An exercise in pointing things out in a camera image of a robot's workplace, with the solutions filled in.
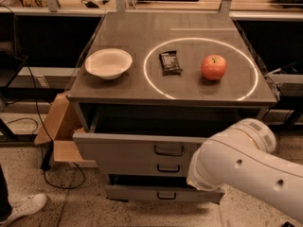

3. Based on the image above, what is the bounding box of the white sneaker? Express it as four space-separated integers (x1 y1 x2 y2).
0 193 48 227

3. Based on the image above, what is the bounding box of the black top drawer handle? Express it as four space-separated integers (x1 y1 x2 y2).
153 145 185 157

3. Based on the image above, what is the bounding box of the white bowl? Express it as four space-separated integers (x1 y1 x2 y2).
84 48 133 79

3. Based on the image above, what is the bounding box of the dark trouser leg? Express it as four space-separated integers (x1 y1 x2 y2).
0 166 12 221

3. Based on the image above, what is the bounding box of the brown cardboard box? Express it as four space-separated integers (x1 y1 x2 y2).
34 92 97 170

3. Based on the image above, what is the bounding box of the black snack bar wrapper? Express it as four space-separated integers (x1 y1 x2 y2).
159 50 183 76

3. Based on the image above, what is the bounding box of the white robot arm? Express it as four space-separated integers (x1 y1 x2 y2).
187 118 303 223

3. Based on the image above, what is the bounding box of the grey middle drawer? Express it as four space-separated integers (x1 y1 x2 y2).
98 161 188 177

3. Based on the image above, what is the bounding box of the red apple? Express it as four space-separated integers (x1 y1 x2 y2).
201 54 227 81

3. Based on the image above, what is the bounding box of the grey bottom drawer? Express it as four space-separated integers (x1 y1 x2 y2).
105 184 224 204

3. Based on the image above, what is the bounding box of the black floor cable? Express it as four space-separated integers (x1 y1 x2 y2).
0 55 86 191

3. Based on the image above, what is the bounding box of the grey top drawer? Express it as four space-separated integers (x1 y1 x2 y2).
73 132 205 164

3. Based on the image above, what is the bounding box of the grey drawer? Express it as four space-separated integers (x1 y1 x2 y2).
73 132 205 164
105 184 224 204
98 161 188 177

